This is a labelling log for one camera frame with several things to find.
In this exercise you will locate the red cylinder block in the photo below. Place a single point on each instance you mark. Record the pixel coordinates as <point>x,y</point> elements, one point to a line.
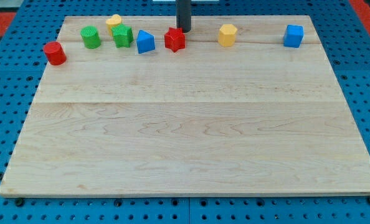
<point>54,53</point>

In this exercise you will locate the blue triangle block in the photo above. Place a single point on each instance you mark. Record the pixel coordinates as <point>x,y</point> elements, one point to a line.
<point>145,42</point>

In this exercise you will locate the green cylinder block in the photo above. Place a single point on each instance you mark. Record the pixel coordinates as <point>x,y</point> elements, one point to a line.
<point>90,37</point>

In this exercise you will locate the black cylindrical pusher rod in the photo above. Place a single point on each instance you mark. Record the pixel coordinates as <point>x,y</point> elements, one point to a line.
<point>183,15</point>

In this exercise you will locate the light wooden board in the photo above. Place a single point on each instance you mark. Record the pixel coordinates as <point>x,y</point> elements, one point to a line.
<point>256,119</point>

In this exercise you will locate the yellow heart block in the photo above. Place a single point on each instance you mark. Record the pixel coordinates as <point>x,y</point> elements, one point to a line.
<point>112,22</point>

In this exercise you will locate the yellow hexagon block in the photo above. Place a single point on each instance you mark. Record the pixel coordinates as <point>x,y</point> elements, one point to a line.
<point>227,35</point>

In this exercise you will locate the blue cube block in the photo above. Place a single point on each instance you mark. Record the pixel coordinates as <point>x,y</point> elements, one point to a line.
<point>293,36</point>

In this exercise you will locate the green star block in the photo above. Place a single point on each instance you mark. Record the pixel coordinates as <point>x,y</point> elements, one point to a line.
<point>122,36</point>

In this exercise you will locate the red star block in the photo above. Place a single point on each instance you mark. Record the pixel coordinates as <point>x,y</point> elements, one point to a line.
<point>175,39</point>

